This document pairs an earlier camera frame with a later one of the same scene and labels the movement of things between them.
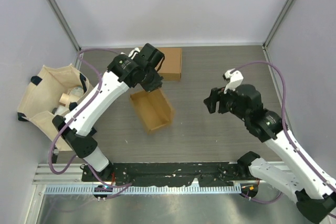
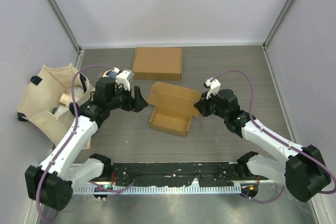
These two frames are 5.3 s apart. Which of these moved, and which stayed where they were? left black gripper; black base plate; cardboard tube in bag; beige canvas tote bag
Moved: left black gripper
Stayed: cardboard tube in bag; black base plate; beige canvas tote bag
